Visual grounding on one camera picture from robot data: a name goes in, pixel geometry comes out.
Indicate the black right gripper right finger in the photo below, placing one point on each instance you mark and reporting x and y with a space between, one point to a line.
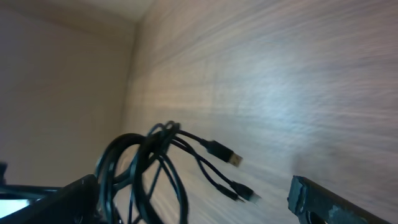
313 204

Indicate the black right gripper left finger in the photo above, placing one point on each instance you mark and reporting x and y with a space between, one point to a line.
75 203

